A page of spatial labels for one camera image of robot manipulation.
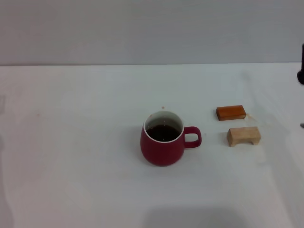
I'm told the red ceramic cup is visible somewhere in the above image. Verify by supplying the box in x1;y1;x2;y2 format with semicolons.
140;110;202;167

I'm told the orange brown wooden block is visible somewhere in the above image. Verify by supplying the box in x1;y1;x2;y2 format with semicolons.
216;104;247;122

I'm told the light wooden bridge block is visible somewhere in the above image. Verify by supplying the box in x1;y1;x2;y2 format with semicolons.
227;126;262;147

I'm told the dark coffee liquid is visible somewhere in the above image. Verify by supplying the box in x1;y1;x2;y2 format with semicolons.
146;124;181;142

